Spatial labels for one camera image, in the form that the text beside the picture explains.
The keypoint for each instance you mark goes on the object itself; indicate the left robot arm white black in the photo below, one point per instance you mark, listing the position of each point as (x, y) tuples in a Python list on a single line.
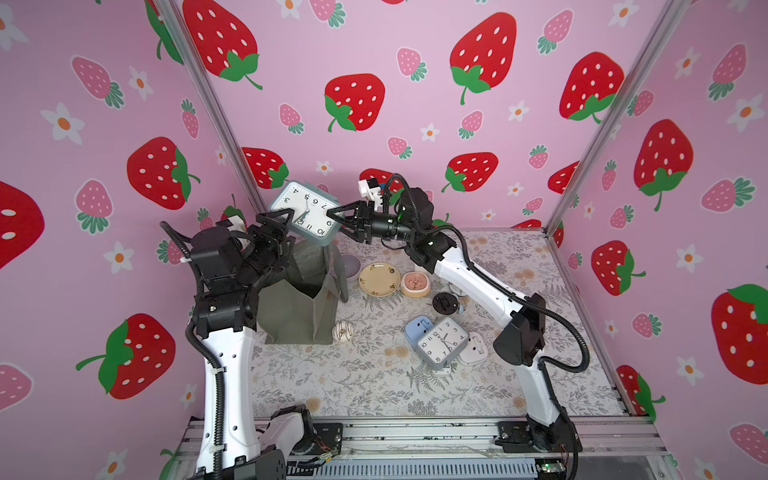
[(222, 329)]

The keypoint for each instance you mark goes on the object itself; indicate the white round alarm clock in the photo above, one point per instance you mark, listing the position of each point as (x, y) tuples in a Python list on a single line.
[(456, 290)]

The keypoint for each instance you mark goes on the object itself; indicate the aluminium frame rail front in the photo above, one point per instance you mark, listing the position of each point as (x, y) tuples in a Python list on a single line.
[(478, 437)]

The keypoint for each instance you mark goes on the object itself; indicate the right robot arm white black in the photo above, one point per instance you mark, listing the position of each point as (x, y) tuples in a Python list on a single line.
[(407, 216)]

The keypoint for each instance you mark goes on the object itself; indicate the light blue alarm clock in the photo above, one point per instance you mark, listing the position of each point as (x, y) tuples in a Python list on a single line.
[(416, 329)]

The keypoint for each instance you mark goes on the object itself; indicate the yellow ceramic plate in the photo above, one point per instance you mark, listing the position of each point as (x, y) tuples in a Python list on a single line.
[(379, 279)]

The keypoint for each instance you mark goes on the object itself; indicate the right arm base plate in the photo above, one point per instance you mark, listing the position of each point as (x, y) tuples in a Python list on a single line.
[(529, 436)]

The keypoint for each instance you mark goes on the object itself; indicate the olive green canvas bag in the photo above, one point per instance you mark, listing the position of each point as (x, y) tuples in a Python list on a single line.
[(299, 305)]

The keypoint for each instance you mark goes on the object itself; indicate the beige striped small ball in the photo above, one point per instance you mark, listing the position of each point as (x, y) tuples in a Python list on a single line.
[(343, 331)]

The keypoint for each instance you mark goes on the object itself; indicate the lavender grey bowl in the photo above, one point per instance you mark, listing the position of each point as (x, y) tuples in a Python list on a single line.
[(352, 266)]

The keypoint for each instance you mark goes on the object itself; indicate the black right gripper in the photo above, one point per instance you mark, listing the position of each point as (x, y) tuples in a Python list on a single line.
[(361, 222)]

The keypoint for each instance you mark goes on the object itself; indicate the small black round clock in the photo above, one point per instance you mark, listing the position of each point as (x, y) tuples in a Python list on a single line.
[(446, 304)]

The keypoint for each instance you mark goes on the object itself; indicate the grey square analog clock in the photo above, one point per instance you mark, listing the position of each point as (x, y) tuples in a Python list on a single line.
[(441, 344), (310, 206)]

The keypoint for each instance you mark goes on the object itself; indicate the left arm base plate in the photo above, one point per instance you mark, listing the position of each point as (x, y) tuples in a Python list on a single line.
[(324, 438)]

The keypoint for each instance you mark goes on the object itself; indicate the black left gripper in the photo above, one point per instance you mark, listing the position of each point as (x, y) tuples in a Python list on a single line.
[(272, 248)]

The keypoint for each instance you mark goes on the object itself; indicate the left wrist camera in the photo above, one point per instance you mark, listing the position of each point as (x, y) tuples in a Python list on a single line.
[(216, 247)]

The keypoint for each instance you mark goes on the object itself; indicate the peach round alarm clock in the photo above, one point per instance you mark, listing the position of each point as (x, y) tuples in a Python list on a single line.
[(415, 284)]

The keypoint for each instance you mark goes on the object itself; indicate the white pink alarm clock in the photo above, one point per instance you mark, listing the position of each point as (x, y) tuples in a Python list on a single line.
[(476, 351)]

